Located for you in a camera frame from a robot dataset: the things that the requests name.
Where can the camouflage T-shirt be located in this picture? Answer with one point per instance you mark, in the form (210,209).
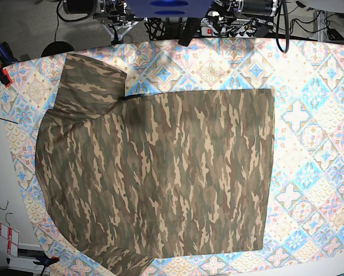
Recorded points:
(128,179)

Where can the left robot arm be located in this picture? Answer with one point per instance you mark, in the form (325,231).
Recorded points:
(231,18)

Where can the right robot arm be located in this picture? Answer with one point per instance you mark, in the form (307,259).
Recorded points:
(115,16)

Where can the white power strip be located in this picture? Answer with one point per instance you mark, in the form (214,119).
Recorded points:
(244,31)

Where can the patterned tile tablecloth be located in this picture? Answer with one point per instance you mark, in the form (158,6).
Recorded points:
(305,220)

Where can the blue orange clamp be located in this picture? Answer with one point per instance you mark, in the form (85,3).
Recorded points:
(45,261)

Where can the red black clamp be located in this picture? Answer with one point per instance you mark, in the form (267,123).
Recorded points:
(6,58)

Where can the red white label card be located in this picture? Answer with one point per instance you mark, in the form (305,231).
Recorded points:
(12,236)

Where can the black support post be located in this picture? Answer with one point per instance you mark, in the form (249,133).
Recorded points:
(191,27)

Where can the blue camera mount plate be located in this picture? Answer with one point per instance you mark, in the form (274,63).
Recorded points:
(169,8)

